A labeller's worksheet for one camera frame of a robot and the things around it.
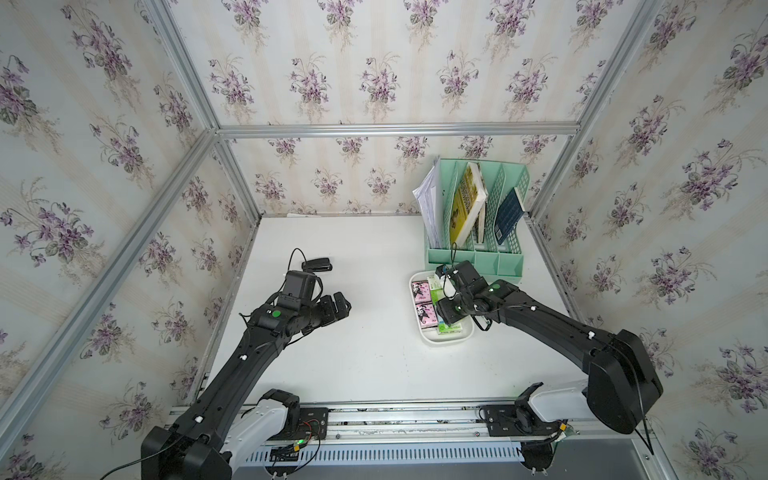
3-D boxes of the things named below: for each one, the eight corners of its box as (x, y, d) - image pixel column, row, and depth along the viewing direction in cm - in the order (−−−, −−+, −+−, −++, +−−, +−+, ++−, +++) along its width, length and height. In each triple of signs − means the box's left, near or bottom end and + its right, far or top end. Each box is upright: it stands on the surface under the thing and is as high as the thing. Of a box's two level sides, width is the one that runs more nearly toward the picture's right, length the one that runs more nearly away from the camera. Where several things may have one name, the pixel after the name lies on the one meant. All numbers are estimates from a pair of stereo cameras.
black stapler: (303, 274, 104) (301, 267, 101) (304, 266, 107) (301, 260, 103) (332, 270, 106) (331, 264, 102) (332, 263, 108) (330, 256, 105)
